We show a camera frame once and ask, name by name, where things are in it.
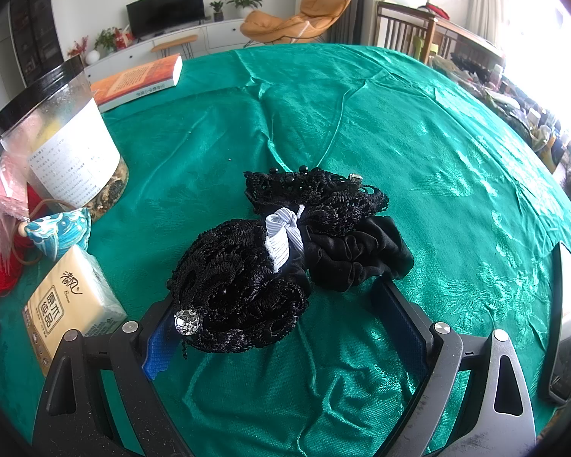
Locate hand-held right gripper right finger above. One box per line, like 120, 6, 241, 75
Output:
370, 278, 538, 457

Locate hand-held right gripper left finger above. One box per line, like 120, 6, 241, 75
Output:
32, 301, 196, 457

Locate black fabric scrunchie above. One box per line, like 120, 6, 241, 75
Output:
301, 216, 415, 293

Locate black lace hair accessory with crystal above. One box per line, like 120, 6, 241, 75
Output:
166, 218, 312, 354

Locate black beaded lace hair accessory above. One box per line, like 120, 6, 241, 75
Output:
244, 166, 390, 236

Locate white striped hair bow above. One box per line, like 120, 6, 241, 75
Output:
265, 205, 306, 274

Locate yellow tissue pack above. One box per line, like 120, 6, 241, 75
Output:
23, 245, 128, 377

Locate blue patterned fabric pouch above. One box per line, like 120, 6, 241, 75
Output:
25, 207, 92, 262

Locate clear plastic bag of sticks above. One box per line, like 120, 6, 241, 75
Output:
0, 152, 35, 272

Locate green satin tablecloth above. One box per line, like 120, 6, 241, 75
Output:
0, 43, 571, 457

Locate black smartphone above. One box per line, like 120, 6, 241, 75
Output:
538, 242, 571, 407

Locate clear plastic jar black lid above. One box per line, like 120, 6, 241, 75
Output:
0, 54, 129, 222

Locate cluttered pile of household goods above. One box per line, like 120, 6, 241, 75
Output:
433, 52, 571, 191

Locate orange cover book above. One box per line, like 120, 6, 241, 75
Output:
89, 54, 183, 112

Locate wooden slat chair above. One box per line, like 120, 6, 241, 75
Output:
376, 1, 439, 62
433, 24, 505, 72

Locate red flower branches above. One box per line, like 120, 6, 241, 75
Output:
67, 35, 90, 58

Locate wooden stool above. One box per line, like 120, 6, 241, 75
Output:
151, 34, 199, 60

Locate dark display cabinet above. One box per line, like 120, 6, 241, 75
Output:
10, 0, 65, 86

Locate potted plant with red flowers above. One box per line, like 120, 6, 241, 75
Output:
94, 26, 134, 53

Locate orange lounge chair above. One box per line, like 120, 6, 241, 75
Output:
240, 0, 352, 48

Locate white television cabinet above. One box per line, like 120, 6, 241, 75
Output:
83, 18, 267, 81

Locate grey curtain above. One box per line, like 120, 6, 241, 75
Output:
332, 0, 362, 45

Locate black television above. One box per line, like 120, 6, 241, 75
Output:
126, 0, 205, 40

